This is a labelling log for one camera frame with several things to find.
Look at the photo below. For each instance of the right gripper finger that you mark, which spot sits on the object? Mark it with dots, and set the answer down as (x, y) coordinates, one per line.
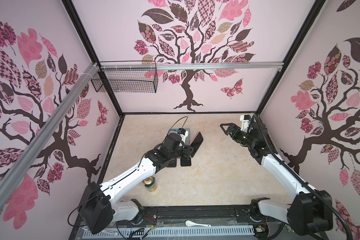
(228, 126)
(228, 132)

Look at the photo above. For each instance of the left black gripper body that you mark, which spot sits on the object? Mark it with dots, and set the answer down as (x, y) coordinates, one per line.
(184, 152)

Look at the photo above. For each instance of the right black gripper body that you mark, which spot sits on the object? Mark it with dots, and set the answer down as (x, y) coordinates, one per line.
(240, 137)

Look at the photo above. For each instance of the white phone case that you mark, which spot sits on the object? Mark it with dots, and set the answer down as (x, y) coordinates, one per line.
(186, 136)

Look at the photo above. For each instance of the phone with white case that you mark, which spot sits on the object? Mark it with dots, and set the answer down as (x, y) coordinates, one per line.
(186, 162)

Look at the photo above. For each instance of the phone with pink case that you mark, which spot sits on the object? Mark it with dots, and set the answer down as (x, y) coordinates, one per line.
(196, 143)

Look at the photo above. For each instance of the light blue phone case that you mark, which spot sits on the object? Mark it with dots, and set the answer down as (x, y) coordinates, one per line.
(175, 131)

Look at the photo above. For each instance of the black smartphone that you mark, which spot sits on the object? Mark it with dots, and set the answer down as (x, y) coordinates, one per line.
(172, 164)

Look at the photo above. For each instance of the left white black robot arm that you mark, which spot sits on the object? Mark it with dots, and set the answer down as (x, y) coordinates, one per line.
(151, 163)

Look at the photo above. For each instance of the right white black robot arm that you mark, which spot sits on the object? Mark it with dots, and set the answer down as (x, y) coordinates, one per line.
(308, 213)

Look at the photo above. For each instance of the green gold drink can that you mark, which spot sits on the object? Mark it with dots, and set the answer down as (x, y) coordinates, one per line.
(150, 184)

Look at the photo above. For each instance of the white plastic spoon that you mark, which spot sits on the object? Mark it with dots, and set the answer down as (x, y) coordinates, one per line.
(193, 224)

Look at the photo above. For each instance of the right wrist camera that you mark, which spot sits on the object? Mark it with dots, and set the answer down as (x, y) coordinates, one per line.
(246, 121)

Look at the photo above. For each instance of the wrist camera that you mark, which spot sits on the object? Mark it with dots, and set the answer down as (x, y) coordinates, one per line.
(246, 121)
(180, 132)

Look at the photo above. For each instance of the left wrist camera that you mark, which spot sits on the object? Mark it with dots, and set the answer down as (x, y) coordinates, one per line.
(180, 132)

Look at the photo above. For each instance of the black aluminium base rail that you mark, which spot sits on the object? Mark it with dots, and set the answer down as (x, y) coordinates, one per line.
(198, 213)

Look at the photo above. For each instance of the back aluminium wall rail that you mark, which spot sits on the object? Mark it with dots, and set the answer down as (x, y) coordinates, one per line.
(199, 66)

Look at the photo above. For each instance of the aluminium wall rail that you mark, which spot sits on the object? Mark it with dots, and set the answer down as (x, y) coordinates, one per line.
(16, 173)
(199, 66)

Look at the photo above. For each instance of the black wire basket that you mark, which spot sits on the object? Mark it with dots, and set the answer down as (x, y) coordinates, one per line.
(126, 77)

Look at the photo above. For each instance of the white slotted cable duct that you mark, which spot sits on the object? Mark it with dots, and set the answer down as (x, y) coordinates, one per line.
(122, 233)

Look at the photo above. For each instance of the left aluminium wall rail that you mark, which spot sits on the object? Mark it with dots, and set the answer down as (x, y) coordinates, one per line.
(16, 173)

